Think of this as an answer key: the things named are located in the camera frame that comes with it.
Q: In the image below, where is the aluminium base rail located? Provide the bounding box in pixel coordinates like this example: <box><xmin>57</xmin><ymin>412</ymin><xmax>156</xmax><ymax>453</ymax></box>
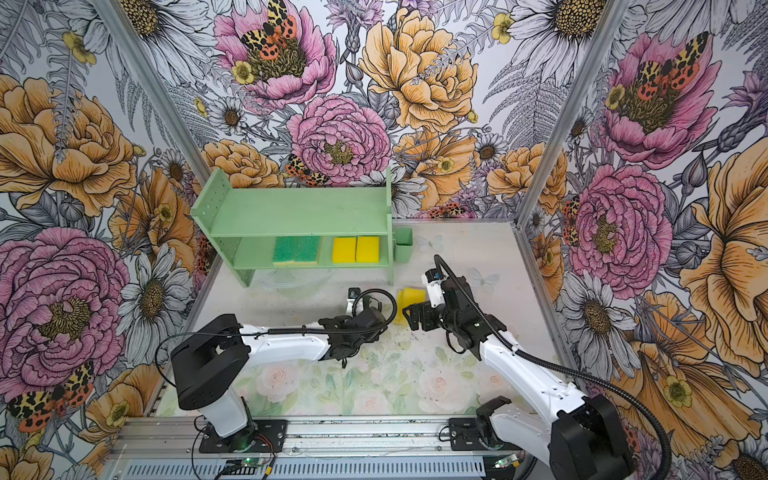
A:
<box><xmin>100</xmin><ymin>415</ymin><xmax>537</xmax><ymax>479</ymax></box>

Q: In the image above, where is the light green scrub sponge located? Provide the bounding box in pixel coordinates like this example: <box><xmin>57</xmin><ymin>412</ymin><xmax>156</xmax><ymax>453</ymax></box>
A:
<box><xmin>293</xmin><ymin>236</ymin><xmax>322</xmax><ymax>265</ymax></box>

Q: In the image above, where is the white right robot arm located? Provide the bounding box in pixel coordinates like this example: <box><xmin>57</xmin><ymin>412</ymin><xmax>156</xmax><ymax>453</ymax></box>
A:
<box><xmin>403</xmin><ymin>270</ymin><xmax>635</xmax><ymax>479</ymax></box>

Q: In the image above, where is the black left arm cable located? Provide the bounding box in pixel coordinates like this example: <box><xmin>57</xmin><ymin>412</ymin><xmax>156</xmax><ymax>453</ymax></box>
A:
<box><xmin>154</xmin><ymin>288</ymin><xmax>398</xmax><ymax>385</ymax></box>

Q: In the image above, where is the large yellow sponge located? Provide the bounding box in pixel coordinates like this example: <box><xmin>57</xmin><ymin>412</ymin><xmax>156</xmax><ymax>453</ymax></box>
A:
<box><xmin>393</xmin><ymin>287</ymin><xmax>427</xmax><ymax>326</ymax></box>

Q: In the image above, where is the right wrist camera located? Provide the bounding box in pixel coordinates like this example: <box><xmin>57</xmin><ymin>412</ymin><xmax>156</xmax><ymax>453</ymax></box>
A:
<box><xmin>422</xmin><ymin>268</ymin><xmax>445</xmax><ymax>309</ymax></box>

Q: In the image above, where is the green metal shelf unit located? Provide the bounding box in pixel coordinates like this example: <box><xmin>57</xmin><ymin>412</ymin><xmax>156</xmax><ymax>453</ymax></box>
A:
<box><xmin>191</xmin><ymin>168</ymin><xmax>395</xmax><ymax>288</ymax></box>

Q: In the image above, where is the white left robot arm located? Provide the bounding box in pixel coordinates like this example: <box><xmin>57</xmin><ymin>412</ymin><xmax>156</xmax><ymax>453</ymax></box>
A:
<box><xmin>170</xmin><ymin>309</ymin><xmax>390</xmax><ymax>438</ymax></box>

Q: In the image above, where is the green circuit board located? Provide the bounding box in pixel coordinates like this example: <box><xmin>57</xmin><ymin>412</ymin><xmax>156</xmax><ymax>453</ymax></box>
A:
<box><xmin>227</xmin><ymin>458</ymin><xmax>264</xmax><ymax>470</ymax></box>

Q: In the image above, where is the small yellow sponge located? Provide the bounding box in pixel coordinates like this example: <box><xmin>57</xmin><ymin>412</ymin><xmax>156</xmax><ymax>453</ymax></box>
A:
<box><xmin>332</xmin><ymin>237</ymin><xmax>357</xmax><ymax>264</ymax></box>

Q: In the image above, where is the black corrugated right cable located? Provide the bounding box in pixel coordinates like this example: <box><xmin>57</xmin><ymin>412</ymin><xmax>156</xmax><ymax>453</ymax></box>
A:
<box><xmin>433</xmin><ymin>254</ymin><xmax>673</xmax><ymax>480</ymax></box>

